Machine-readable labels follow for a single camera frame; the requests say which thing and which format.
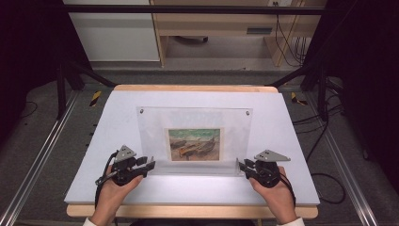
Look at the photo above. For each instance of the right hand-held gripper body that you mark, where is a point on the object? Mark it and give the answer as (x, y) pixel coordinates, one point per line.
(268, 171)

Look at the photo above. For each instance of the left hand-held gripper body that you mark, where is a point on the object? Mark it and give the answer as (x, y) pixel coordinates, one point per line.
(125, 166)

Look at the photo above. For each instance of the clear acrylic photo frame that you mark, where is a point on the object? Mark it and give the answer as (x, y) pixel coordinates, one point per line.
(194, 116)

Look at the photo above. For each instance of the person's right hand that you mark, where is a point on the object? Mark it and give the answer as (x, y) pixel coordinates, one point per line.
(279, 201)

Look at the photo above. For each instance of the person's left hand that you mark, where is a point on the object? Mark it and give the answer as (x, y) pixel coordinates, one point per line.
(109, 197)

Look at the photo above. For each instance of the painting print card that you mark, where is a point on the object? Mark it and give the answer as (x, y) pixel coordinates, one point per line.
(194, 144)

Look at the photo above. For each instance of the wooden table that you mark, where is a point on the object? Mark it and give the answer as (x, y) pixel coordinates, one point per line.
(188, 212)

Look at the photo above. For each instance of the white foam mat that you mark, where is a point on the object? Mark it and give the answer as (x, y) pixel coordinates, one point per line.
(125, 100)

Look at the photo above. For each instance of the yellow black floor tape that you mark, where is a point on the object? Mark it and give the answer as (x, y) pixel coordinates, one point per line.
(95, 98)

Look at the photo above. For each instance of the yellow clamp right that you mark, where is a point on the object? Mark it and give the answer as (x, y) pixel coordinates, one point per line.
(296, 99)

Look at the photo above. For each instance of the black metal stand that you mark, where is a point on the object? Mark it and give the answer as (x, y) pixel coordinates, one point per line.
(61, 91)
(321, 91)

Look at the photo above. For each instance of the white cabinet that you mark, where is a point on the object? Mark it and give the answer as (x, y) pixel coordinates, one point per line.
(116, 37)

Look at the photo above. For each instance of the dark object under desk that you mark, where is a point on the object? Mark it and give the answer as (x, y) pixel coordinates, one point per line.
(193, 40)

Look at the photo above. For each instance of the grey desk label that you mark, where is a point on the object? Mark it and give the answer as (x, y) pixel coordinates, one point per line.
(259, 30)

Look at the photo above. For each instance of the light wooden desk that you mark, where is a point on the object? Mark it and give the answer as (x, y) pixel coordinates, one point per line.
(219, 25)

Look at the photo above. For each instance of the black curtain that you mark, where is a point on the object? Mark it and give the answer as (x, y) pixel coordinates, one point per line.
(28, 47)
(367, 62)

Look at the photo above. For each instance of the black horizontal crossbar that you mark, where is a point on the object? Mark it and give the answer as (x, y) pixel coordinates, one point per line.
(188, 9)

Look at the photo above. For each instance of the aluminium floor rail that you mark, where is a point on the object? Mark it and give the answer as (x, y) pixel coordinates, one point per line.
(37, 157)
(342, 157)

